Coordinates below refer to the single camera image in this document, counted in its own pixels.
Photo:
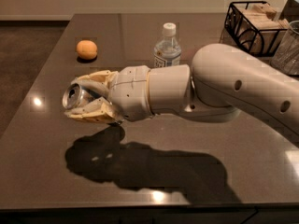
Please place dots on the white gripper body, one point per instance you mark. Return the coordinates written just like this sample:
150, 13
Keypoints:
131, 92

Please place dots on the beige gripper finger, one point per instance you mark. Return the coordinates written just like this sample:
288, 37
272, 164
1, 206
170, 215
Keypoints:
99, 82
97, 111

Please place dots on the silver blue redbull can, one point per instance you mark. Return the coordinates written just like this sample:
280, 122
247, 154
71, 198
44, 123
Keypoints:
78, 96

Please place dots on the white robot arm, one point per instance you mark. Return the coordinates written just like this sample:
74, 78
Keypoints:
220, 82

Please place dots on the orange round fruit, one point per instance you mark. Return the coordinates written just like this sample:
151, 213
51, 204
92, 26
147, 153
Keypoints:
86, 49

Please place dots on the clear plastic water bottle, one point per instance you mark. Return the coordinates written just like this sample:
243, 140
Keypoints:
167, 51

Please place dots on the brown napkins in basket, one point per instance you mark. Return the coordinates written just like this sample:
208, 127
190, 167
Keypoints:
257, 31

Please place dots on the clear glass jar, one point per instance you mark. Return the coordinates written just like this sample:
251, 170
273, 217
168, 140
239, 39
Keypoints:
286, 58

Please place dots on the grey box in corner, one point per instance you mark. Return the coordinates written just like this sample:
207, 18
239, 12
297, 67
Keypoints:
290, 12

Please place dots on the black wire basket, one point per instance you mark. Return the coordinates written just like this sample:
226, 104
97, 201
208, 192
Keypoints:
229, 23

